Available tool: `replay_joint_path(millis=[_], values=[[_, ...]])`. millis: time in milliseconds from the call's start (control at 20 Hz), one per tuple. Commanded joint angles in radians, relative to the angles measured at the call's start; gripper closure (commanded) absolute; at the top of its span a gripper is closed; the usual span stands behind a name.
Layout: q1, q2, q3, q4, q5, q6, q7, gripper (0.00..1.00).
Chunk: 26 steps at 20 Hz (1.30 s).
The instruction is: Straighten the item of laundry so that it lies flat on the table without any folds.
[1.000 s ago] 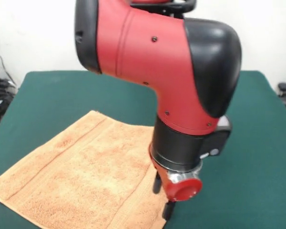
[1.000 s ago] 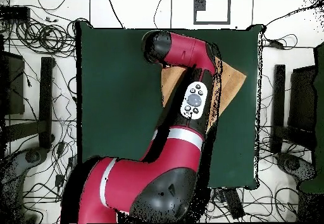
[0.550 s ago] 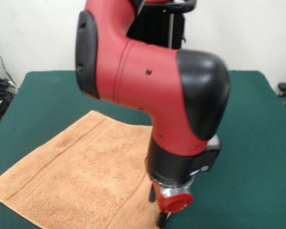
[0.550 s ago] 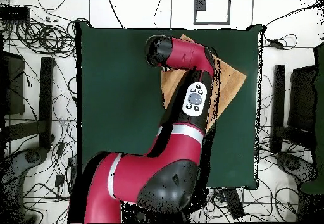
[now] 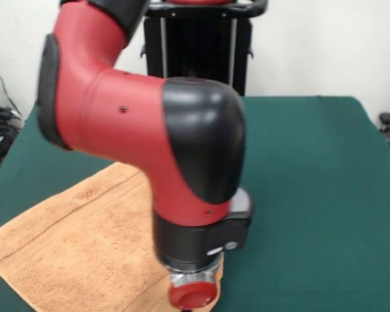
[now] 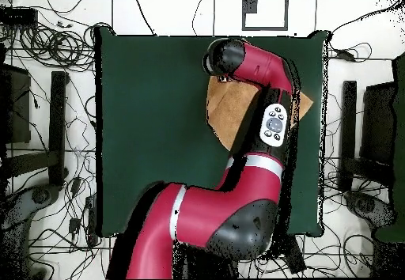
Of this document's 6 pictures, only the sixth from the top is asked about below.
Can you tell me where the orange terry towel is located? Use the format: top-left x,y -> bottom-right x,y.
206,75 -> 315,152

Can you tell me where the dark green table cloth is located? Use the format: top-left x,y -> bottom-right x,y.
93,25 -> 332,238

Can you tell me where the black box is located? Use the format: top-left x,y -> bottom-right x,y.
360,81 -> 396,167
0,62 -> 32,145

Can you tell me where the dark green fabric sheet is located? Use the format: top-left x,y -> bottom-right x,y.
374,55 -> 405,243

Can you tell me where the black power strip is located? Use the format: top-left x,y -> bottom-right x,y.
284,235 -> 307,274
85,194 -> 98,246

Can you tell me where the grey square floor frame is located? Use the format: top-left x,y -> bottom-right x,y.
241,0 -> 290,32

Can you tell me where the coiled black cable bundle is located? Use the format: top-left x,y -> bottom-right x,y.
18,23 -> 96,72

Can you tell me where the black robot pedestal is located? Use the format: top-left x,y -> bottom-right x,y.
172,243 -> 239,279

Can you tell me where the black network switch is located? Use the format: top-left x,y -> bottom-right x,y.
0,7 -> 39,28

